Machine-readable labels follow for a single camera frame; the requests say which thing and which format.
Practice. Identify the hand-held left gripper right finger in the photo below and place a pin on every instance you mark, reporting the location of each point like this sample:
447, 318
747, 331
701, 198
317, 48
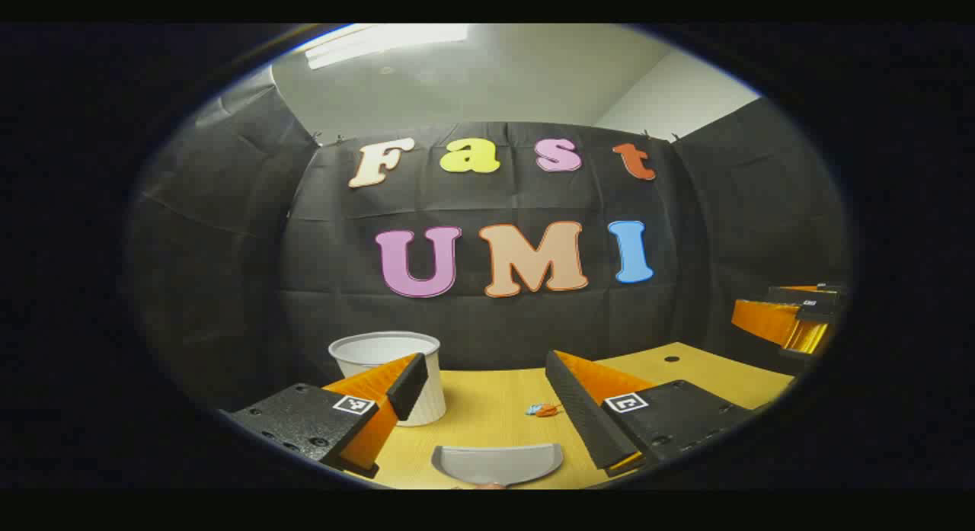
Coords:
579, 409

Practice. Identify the grey plastic dustpan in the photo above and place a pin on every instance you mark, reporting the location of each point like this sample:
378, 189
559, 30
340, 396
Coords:
495, 464

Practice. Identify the orange paper scrap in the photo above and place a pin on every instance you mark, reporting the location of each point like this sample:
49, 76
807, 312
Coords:
548, 411

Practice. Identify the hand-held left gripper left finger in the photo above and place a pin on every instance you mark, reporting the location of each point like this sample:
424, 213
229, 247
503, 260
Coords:
407, 386

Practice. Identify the wooden desktop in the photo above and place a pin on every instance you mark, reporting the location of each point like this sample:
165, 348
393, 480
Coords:
487, 409

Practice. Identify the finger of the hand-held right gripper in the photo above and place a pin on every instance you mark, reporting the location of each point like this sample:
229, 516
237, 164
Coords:
769, 321
815, 293

